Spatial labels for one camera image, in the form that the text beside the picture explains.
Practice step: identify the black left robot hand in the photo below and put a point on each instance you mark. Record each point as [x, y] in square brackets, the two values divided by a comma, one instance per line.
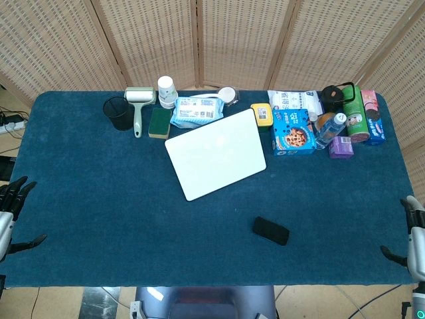
[6, 229]

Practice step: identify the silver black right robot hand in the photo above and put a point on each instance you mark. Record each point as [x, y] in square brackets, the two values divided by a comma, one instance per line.
[417, 246]

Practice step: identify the black phone-like block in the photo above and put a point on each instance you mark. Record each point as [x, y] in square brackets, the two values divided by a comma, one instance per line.
[270, 230]

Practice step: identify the white rectangular board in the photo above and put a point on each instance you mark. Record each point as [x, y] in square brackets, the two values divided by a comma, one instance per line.
[216, 154]

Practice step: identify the black equipment beside table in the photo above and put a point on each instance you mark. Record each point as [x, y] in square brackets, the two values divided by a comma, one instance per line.
[6, 167]

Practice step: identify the white power strip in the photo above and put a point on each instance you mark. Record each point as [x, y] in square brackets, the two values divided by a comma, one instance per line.
[12, 126]

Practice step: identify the purple small box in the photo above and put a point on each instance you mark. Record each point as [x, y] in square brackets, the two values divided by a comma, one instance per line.
[341, 147]

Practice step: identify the blue sandwich cookie pack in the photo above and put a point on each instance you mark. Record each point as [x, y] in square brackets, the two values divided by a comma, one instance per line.
[376, 128]

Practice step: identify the blue table cloth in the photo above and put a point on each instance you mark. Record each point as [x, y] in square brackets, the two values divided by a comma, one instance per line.
[133, 216]

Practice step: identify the clear water bottle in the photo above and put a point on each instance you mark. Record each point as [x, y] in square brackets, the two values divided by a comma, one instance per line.
[328, 131]

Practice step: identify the green chips can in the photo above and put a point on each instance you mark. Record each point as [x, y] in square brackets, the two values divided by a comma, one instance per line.
[354, 114]

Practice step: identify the pink snack box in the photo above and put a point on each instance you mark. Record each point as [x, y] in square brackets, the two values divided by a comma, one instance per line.
[370, 101]

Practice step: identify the black mesh pen cup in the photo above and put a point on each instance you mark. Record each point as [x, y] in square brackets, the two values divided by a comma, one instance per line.
[118, 113]

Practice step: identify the blue cookie box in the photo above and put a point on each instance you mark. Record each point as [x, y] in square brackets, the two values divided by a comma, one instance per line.
[293, 133]

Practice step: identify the green lint roller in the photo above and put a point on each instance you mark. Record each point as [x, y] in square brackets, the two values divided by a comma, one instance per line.
[138, 109]

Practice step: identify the green yellow sponge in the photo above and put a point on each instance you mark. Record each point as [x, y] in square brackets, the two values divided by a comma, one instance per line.
[159, 122]

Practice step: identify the white snack bag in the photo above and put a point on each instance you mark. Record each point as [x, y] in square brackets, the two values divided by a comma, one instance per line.
[293, 99]

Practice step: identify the yellow lidded box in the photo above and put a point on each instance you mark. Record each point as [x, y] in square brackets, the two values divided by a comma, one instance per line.
[262, 114]

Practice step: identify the grey robot torso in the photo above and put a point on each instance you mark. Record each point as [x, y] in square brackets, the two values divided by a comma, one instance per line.
[206, 302]

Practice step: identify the blue wet wipes pack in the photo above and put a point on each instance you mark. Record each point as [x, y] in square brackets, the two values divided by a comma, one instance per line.
[196, 111]

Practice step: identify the clear cup with white lid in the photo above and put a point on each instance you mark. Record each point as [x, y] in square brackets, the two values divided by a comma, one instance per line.
[228, 94]

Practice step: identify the woven folding screen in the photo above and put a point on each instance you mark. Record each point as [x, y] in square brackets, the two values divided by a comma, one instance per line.
[212, 40]

